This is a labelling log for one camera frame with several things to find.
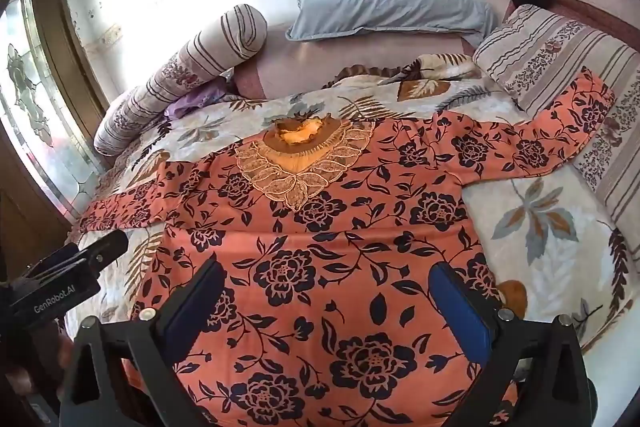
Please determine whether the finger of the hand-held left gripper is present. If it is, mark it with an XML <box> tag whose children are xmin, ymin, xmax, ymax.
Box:
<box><xmin>75</xmin><ymin>229</ymin><xmax>130</xmax><ymax>269</ymax></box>

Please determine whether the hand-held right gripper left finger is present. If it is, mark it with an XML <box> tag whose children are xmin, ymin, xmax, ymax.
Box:
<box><xmin>60</xmin><ymin>253</ymin><xmax>227</xmax><ymax>427</ymax></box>

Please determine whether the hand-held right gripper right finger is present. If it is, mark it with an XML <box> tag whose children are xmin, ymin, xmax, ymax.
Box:
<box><xmin>432</xmin><ymin>261</ymin><xmax>599</xmax><ymax>427</ymax></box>

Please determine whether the orange floral blouse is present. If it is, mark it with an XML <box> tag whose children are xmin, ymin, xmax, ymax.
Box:
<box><xmin>77</xmin><ymin>69</ymin><xmax>617</xmax><ymax>427</ymax></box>

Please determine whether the leaf print blanket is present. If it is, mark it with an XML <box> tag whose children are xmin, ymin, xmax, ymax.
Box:
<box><xmin>65</xmin><ymin>52</ymin><xmax>640</xmax><ymax>358</ymax></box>

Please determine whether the patterned glass window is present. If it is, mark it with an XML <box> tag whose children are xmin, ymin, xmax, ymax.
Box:
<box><xmin>0</xmin><ymin>0</ymin><xmax>108</xmax><ymax>210</ymax></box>

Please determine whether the purple cloth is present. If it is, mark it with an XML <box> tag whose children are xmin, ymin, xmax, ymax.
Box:
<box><xmin>165</xmin><ymin>84</ymin><xmax>232</xmax><ymax>120</ymax></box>

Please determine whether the striped bolster pillow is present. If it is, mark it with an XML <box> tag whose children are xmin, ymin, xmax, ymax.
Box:
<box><xmin>94</xmin><ymin>4</ymin><xmax>269</xmax><ymax>158</ymax></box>

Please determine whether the pink bed sheet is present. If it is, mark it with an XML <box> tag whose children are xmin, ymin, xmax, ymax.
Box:
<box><xmin>234</xmin><ymin>0</ymin><xmax>640</xmax><ymax>102</ymax></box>

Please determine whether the striped floral pillow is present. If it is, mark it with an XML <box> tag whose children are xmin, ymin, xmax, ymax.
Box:
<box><xmin>472</xmin><ymin>4</ymin><xmax>640</xmax><ymax>228</ymax></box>

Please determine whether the grey pillow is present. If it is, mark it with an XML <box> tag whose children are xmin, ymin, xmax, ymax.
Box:
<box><xmin>286</xmin><ymin>0</ymin><xmax>501</xmax><ymax>44</ymax></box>

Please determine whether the beige wall socket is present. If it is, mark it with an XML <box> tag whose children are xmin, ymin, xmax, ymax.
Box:
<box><xmin>100</xmin><ymin>23</ymin><xmax>124</xmax><ymax>46</ymax></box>

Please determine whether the wooden window frame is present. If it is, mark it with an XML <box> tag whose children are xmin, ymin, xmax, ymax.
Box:
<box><xmin>0</xmin><ymin>0</ymin><xmax>128</xmax><ymax>258</ymax></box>

